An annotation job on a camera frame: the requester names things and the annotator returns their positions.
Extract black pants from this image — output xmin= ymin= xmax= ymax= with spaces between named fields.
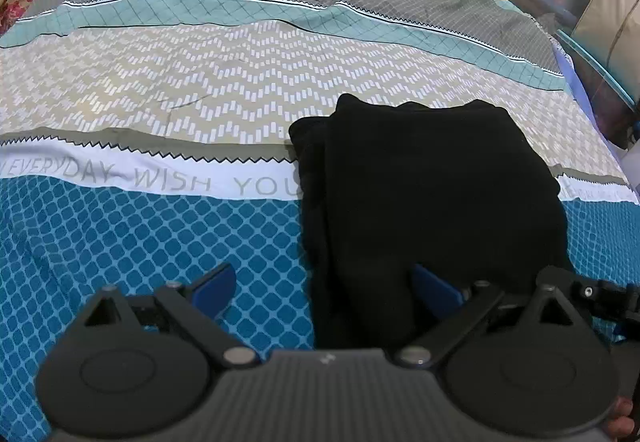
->
xmin=288 ymin=94 xmax=570 ymax=352

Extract right hand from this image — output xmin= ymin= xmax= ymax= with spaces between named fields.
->
xmin=601 ymin=396 xmax=636 ymax=441

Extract patterned blue grey bedsheet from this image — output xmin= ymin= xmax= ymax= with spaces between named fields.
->
xmin=1 ymin=0 xmax=639 ymax=441

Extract purple mattress edge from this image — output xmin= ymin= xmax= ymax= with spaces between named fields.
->
xmin=553 ymin=45 xmax=620 ymax=161

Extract beige fabric storage bag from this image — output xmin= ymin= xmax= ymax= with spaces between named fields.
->
xmin=572 ymin=0 xmax=639 ymax=92

